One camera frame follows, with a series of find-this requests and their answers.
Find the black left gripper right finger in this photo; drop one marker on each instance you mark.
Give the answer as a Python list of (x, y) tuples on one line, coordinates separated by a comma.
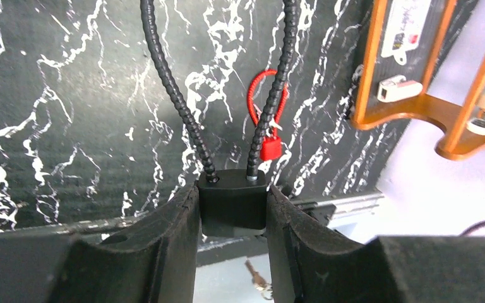
[(311, 263)]

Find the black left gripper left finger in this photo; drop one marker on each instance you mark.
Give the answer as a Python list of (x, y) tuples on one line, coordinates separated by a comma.
[(152, 260)]

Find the silver black-lock keys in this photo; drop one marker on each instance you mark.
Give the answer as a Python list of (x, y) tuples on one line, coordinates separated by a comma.
[(259, 283)]

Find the black cable padlock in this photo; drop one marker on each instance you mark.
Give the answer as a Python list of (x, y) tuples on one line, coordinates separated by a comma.
[(232, 202)]

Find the orange wooden shelf rack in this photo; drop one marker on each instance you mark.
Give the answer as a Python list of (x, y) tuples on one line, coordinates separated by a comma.
[(450, 118)]

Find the small pink white eraser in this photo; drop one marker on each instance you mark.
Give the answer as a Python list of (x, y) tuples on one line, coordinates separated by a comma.
[(397, 88)]

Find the packaged blister card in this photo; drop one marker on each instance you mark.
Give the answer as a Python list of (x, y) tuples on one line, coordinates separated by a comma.
[(404, 28)]

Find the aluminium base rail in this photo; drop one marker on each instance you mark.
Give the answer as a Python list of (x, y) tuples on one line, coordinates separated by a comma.
[(340, 210)]

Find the red cable padlock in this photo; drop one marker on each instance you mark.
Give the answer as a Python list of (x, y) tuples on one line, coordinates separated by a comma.
[(271, 148)]

